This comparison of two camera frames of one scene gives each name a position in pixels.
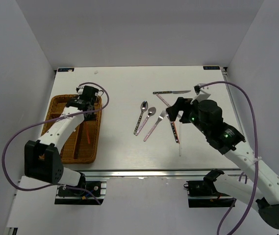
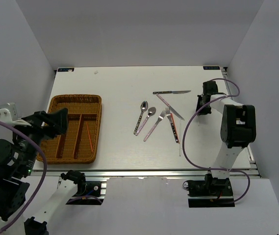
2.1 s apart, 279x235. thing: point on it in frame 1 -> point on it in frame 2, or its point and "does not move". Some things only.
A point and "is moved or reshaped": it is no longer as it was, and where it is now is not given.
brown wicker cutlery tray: x=83 y=147 does not move
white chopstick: x=179 y=133 does not move
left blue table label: x=65 y=69 does not move
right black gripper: x=182 y=105 -> x=203 y=112
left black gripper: x=89 y=118 -> x=58 y=119
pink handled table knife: x=162 y=99 does not move
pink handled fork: x=161 y=115 does not move
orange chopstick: x=88 y=134 is moved or reshaped
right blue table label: x=211 y=68 does not move
